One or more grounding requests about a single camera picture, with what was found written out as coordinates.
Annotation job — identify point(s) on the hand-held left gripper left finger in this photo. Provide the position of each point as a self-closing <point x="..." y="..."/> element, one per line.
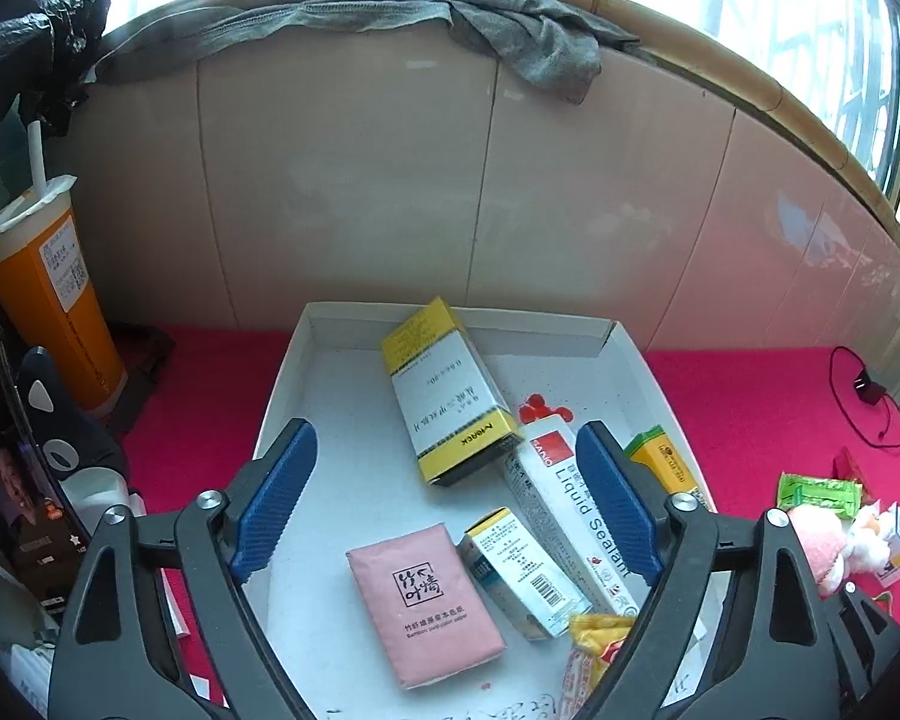
<point x="270" y="502"/>

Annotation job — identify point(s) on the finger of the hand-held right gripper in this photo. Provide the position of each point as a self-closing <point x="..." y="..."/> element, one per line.
<point x="874" y="622"/>

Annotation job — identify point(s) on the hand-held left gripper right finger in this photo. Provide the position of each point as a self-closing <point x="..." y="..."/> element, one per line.
<point x="622" y="502"/>

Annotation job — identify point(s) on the long white sealant box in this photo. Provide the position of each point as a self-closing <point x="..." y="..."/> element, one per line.
<point x="562" y="495"/>

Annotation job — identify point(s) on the yellow tissue pack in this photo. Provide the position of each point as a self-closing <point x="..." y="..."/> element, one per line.
<point x="667" y="461"/>

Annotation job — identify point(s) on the pink plush toy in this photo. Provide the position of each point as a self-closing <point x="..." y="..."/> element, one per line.
<point x="817" y="547"/>

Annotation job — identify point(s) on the white cardboard box tray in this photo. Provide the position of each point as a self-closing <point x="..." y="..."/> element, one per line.
<point x="345" y="405"/>

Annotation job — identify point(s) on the blue white medicine box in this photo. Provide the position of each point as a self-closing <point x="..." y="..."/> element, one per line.
<point x="517" y="570"/>

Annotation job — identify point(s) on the yellow red snack packet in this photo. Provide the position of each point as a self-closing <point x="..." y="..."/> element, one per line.
<point x="592" y="652"/>

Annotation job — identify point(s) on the pink tissue pack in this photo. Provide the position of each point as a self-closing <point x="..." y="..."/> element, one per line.
<point x="427" y="607"/>

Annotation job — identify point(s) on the yellow white medicine box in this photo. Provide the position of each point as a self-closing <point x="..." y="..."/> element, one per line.
<point x="442" y="405"/>

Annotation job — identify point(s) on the white plush toy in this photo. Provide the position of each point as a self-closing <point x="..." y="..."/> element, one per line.
<point x="866" y="540"/>

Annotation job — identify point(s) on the green packet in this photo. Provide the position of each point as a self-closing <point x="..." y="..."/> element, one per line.
<point x="817" y="495"/>

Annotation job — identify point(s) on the red cigarette pack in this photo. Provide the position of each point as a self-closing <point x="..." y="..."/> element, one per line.
<point x="847" y="465"/>

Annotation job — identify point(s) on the red felt table cover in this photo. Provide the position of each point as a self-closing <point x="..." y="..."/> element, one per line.
<point x="757" y="405"/>

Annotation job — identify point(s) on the black charger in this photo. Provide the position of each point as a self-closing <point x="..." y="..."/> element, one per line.
<point x="868" y="390"/>

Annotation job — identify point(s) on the black smartphone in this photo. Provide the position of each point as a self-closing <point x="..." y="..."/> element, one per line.
<point x="22" y="510"/>

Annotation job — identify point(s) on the orange drink cup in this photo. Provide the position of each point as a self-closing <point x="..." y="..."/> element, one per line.
<point x="52" y="300"/>

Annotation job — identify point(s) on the white straw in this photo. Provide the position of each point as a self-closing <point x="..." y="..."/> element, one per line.
<point x="37" y="157"/>

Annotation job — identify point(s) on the grey cloth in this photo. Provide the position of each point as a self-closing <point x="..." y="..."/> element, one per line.
<point x="525" y="37"/>

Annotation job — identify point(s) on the black plastic bag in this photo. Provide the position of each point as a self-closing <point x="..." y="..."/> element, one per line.
<point x="45" y="15"/>

